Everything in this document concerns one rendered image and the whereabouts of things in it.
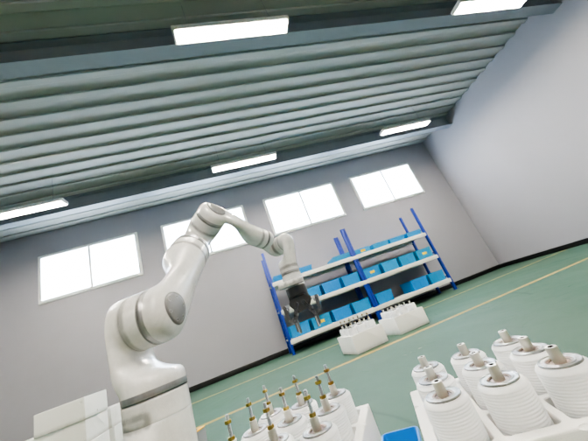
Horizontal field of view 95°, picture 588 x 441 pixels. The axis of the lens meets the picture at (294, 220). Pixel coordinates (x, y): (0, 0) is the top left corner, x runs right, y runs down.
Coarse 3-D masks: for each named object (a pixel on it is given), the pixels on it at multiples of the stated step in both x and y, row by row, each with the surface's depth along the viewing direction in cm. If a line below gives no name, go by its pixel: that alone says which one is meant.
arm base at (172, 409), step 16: (160, 400) 38; (176, 400) 39; (128, 416) 37; (144, 416) 36; (160, 416) 37; (176, 416) 38; (192, 416) 41; (128, 432) 36; (144, 432) 36; (160, 432) 36; (176, 432) 37; (192, 432) 39
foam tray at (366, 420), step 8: (360, 408) 88; (368, 408) 87; (360, 416) 82; (368, 416) 83; (352, 424) 79; (360, 424) 76; (368, 424) 79; (360, 432) 72; (368, 432) 76; (376, 432) 83; (360, 440) 68; (368, 440) 73; (376, 440) 80
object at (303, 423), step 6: (300, 420) 76; (306, 420) 78; (276, 426) 78; (288, 426) 74; (294, 426) 74; (300, 426) 75; (306, 426) 76; (288, 432) 73; (294, 432) 73; (300, 432) 74; (294, 438) 73; (300, 438) 73
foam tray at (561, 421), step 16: (416, 400) 79; (544, 400) 57; (480, 416) 59; (560, 416) 50; (432, 432) 60; (496, 432) 52; (528, 432) 49; (544, 432) 48; (560, 432) 46; (576, 432) 46
